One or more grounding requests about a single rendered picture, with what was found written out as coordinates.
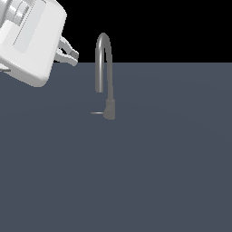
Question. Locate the grey gooseneck faucet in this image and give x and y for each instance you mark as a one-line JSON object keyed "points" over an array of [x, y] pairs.
{"points": [[109, 104]]}

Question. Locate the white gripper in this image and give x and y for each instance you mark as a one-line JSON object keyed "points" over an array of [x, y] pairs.
{"points": [[36, 45]]}

